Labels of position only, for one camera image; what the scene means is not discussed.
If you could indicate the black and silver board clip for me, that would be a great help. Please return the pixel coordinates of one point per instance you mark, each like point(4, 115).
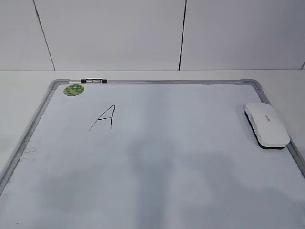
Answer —
point(94, 81)

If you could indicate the white board with grey frame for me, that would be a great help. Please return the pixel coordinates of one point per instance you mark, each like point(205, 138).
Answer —
point(150, 155)

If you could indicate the round green magnet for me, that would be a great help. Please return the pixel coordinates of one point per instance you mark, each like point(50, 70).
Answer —
point(74, 90)

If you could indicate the white board eraser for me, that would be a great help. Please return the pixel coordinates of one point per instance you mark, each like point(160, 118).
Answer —
point(269, 130)

